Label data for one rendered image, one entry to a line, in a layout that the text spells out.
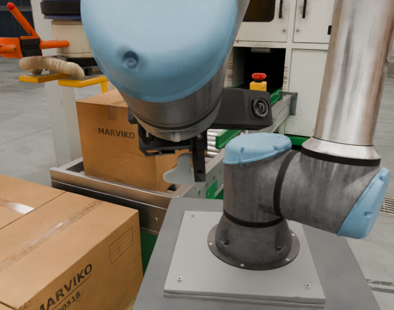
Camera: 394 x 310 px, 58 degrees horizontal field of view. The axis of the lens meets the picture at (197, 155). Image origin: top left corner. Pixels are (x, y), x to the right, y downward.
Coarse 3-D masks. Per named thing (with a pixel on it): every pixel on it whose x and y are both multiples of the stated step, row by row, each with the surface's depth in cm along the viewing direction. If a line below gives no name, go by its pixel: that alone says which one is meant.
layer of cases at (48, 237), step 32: (0, 192) 163; (32, 192) 163; (64, 192) 163; (0, 224) 138; (32, 224) 138; (64, 224) 138; (96, 224) 138; (128, 224) 142; (0, 256) 119; (32, 256) 119; (64, 256) 119; (96, 256) 127; (128, 256) 146; (0, 288) 105; (32, 288) 105; (64, 288) 114; (96, 288) 130; (128, 288) 150
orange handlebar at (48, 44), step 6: (42, 42) 113; (48, 42) 115; (54, 42) 117; (60, 42) 119; (66, 42) 122; (0, 48) 100; (6, 48) 102; (12, 48) 104; (42, 48) 113; (48, 48) 116; (0, 54) 101
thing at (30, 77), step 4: (20, 76) 126; (24, 76) 125; (28, 76) 125; (32, 76) 125; (36, 76) 125; (40, 76) 125; (44, 76) 125; (48, 76) 126; (52, 76) 128; (56, 76) 129; (60, 76) 131; (64, 76) 133; (68, 76) 135; (20, 80) 126; (24, 80) 125; (28, 80) 124; (32, 80) 124; (36, 80) 123; (40, 80) 123; (44, 80) 125; (48, 80) 126; (52, 80) 128
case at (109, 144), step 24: (96, 96) 166; (120, 96) 166; (96, 120) 155; (120, 120) 150; (96, 144) 160; (120, 144) 155; (96, 168) 165; (120, 168) 159; (144, 168) 154; (168, 168) 162
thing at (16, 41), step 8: (0, 40) 107; (8, 40) 105; (16, 40) 104; (24, 40) 105; (32, 40) 107; (40, 40) 111; (24, 48) 106; (32, 48) 108; (40, 48) 111; (8, 56) 107; (16, 56) 106; (24, 56) 106; (32, 56) 108
